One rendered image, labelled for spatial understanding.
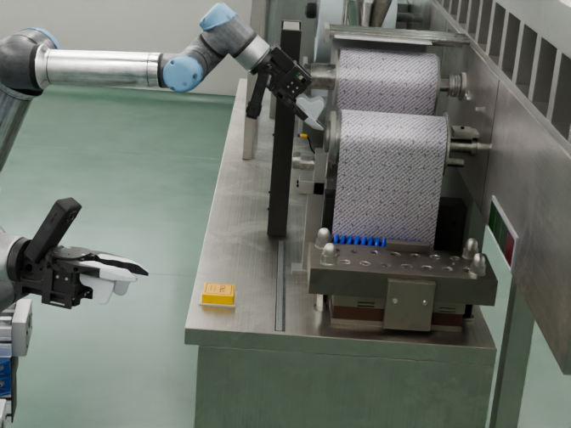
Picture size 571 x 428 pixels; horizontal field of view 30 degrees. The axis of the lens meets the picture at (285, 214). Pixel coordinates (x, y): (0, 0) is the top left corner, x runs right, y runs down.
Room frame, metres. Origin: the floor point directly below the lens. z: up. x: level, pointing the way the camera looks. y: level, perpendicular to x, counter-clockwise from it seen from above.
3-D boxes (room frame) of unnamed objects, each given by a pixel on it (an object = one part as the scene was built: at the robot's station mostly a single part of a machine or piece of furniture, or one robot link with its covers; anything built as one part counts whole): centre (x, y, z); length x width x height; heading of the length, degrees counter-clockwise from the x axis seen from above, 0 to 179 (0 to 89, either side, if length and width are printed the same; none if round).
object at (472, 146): (2.36, -0.39, 1.25); 0.07 x 0.04 x 0.04; 91
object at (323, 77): (2.60, -0.07, 1.33); 0.06 x 0.06 x 0.06; 1
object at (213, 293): (2.19, 0.14, 0.91); 0.07 x 0.07 x 0.02; 1
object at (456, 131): (2.36, -0.39, 1.28); 0.06 x 0.05 x 0.02; 91
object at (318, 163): (2.39, -0.05, 1.05); 0.06 x 0.05 x 0.31; 91
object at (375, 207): (2.29, -0.23, 1.09); 0.23 x 0.01 x 0.18; 91
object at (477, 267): (2.13, -0.42, 1.05); 0.04 x 0.04 x 0.04
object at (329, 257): (2.13, -0.10, 1.05); 0.04 x 0.04 x 0.04
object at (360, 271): (2.18, -0.26, 1.00); 0.40 x 0.16 x 0.06; 91
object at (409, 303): (2.08, -0.28, 0.96); 0.10 x 0.03 x 0.11; 91
